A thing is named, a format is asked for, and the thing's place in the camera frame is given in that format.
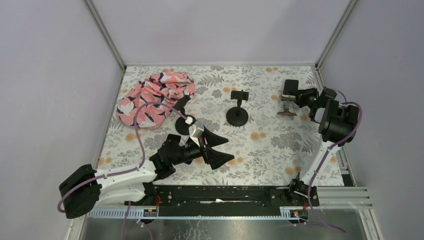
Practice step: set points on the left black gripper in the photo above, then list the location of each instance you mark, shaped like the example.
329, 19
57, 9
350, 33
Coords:
204, 149

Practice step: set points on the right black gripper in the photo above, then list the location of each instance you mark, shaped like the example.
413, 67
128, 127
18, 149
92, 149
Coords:
302, 94

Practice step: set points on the phone with beige case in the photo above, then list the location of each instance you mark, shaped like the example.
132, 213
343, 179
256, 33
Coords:
290, 88

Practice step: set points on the wooden base phone stand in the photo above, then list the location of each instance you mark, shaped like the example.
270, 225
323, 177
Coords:
286, 109

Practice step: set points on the black phone stand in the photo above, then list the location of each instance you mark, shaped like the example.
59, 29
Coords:
183, 123
238, 116

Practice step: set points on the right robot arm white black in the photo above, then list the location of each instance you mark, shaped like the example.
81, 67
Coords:
337, 126

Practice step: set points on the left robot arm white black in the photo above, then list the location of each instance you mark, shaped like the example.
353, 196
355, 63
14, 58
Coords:
87, 187

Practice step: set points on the floral patterned table mat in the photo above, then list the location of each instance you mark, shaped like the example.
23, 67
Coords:
269, 149

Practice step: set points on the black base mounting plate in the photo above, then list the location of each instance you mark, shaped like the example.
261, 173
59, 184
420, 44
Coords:
216, 201

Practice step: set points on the pink floral crumpled cloth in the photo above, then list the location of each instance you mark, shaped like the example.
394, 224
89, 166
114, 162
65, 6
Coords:
141, 106

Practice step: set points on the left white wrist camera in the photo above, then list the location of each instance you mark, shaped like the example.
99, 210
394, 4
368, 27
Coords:
195, 132

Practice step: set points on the aluminium frame rail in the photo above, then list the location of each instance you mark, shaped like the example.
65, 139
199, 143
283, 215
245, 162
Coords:
148, 212

